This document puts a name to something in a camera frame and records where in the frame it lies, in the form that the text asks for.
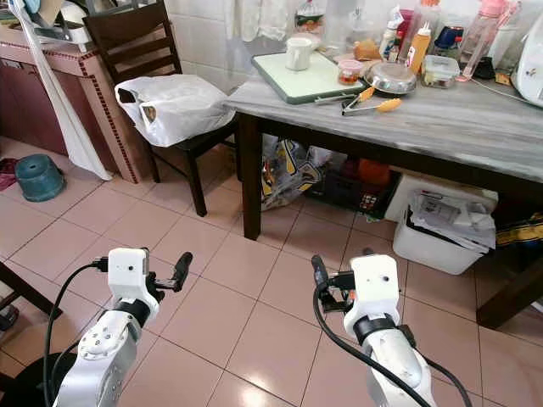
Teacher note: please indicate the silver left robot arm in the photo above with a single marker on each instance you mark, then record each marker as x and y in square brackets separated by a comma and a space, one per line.
[93, 360]

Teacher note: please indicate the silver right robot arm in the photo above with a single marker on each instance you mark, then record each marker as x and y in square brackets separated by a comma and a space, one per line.
[394, 360]

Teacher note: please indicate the black plastic crate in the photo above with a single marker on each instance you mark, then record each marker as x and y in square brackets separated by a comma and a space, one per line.
[356, 188]

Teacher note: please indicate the printed yellow blue bag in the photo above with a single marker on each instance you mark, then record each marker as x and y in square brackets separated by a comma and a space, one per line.
[288, 174]

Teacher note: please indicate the white bin with papers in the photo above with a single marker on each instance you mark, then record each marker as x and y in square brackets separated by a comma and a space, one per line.
[445, 229]

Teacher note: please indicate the dark wooden stool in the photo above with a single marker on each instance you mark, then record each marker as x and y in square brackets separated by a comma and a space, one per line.
[25, 288]

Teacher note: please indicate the white plastic bag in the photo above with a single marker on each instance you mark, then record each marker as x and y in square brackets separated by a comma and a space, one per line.
[178, 108]

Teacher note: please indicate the teal plastic stool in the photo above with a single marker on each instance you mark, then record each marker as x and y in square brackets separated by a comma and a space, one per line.
[40, 178]

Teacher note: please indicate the plain steel tongs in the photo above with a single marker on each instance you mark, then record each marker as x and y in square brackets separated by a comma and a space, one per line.
[331, 99]

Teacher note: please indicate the marble-top wooden table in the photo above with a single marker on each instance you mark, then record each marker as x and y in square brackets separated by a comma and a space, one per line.
[441, 127]

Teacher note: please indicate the green-rimmed cutting board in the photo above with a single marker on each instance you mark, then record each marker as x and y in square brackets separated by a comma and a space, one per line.
[310, 83]

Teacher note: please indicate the red floor cloth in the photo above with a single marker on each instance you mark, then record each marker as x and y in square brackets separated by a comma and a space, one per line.
[7, 174]

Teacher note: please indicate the white hanging cloth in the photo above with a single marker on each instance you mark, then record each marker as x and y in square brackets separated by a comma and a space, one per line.
[64, 110]

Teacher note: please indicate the small clear sauce cup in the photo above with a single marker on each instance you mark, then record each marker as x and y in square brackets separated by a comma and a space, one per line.
[349, 73]

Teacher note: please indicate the stainless steel bowl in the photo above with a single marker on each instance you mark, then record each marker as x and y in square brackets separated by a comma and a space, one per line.
[390, 78]

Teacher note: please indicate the white mug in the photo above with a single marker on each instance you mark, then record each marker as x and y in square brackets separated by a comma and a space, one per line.
[299, 55]

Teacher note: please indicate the brown tiled kitchen counter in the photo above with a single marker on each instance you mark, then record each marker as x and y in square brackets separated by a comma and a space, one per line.
[30, 102]

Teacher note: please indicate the brown bread bag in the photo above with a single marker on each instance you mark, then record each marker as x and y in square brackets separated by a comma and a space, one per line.
[367, 49]

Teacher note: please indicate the clear plastic food container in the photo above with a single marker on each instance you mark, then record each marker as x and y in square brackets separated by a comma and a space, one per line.
[441, 73]

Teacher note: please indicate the dark wooden chair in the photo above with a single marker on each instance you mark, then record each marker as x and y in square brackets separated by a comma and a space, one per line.
[131, 38]

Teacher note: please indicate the orange squeeze bottle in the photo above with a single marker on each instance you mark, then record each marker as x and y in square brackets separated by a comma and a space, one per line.
[420, 49]

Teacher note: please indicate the white red-label bottle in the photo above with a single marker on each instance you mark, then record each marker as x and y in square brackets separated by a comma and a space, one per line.
[391, 34]

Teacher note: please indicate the clear snack bag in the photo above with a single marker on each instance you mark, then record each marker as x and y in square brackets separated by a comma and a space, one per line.
[310, 19]

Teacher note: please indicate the white hanging towel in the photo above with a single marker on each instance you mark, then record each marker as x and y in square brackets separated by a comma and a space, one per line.
[254, 19]

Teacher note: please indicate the blue-lidded jar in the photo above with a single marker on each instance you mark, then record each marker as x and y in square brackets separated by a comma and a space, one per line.
[448, 41]

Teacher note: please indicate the dish rack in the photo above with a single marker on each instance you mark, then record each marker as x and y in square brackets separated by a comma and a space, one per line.
[55, 24]

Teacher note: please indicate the pink-capped water bottle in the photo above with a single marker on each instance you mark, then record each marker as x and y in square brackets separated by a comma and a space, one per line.
[484, 38]

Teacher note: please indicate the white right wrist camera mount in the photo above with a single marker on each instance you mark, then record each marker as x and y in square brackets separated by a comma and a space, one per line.
[373, 284]

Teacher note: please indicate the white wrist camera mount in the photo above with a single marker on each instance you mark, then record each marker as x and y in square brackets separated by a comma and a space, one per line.
[373, 284]
[129, 275]

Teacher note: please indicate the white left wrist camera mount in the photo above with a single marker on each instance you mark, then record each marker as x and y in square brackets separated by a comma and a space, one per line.
[129, 275]

